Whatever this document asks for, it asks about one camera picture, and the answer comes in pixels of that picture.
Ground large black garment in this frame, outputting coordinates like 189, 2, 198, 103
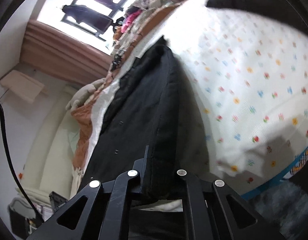
79, 36, 217, 205

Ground hanging dark clothes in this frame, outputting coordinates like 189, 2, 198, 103
62, 0, 128, 38

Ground beige plush toy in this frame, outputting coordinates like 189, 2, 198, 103
65, 78, 105, 112

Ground cream padded headboard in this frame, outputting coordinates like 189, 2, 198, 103
20, 86, 79, 205

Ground black device on bed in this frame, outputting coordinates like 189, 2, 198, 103
110, 53, 122, 72

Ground white floral bed sheet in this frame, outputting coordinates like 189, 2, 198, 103
90, 0, 308, 198

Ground black monitor screen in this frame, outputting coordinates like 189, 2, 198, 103
7, 206, 30, 239

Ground orange brown quilt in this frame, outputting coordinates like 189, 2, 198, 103
71, 3, 181, 171

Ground pink plush toy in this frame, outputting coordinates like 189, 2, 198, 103
121, 10, 142, 34

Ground left pink curtain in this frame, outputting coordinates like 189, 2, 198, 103
19, 20, 112, 86

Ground black cable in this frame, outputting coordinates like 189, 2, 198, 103
0, 96, 46, 224

